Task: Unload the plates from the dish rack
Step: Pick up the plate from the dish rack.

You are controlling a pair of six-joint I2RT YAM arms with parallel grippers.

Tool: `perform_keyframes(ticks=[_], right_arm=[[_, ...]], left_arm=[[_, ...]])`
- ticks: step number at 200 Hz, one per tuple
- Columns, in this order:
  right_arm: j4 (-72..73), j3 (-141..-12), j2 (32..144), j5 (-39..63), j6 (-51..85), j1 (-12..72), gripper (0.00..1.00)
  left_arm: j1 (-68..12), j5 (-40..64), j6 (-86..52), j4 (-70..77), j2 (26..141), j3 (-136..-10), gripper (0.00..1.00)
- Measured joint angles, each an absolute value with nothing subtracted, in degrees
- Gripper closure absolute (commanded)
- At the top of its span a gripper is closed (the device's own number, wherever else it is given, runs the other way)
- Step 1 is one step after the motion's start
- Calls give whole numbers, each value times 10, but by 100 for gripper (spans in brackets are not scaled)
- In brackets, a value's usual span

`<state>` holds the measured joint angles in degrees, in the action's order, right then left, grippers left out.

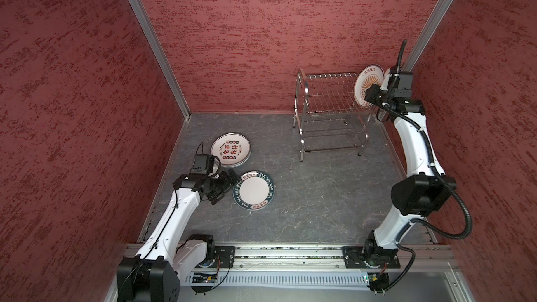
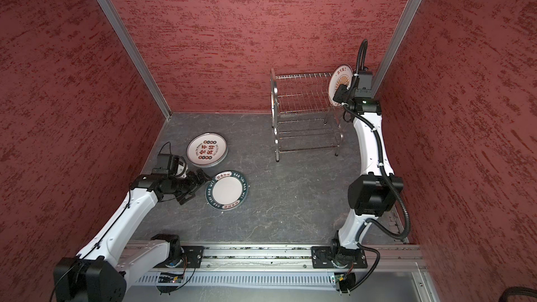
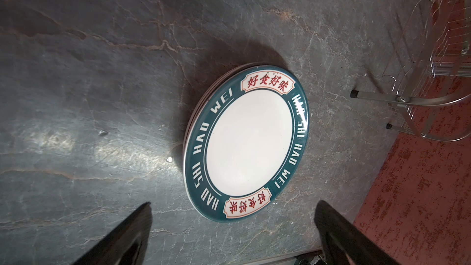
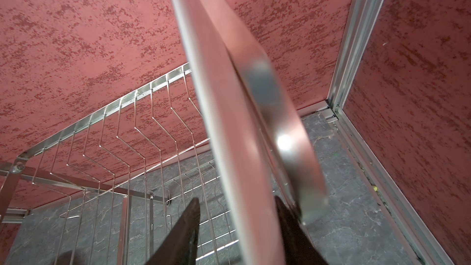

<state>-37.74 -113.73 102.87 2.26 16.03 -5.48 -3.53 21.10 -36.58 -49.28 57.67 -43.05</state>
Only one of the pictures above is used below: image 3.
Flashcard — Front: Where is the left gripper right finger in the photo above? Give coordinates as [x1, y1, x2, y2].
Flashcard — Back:
[314, 201, 398, 265]

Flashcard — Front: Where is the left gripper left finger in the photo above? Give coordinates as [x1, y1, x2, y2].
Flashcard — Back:
[74, 202, 153, 265]

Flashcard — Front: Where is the chrome wire dish rack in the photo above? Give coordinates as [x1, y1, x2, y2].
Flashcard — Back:
[350, 0, 471, 142]

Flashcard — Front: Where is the patterned plate dark rim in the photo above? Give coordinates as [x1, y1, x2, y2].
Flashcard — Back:
[183, 62, 261, 145]

